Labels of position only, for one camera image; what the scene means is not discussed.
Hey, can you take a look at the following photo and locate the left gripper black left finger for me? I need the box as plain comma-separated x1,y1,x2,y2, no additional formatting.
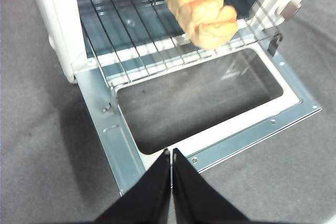
93,148,172,224

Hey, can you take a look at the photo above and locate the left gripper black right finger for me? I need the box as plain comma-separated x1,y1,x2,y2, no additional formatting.
172,147,253,224

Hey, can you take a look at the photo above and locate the glass oven door with handle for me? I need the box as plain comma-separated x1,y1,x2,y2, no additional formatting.
75,33,323,196

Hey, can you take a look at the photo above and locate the golden braided bread loaf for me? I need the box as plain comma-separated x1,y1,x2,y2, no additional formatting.
164,0,239,50

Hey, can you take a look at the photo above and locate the cream Toshiba toaster oven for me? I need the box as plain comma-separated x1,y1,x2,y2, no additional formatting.
22,0,333,84

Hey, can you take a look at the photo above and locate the oven knob with narrow dial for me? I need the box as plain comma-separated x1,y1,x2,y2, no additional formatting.
278,0,301,22

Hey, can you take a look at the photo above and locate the metal wire oven rack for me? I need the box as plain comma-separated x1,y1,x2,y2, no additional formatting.
72,0,279,89

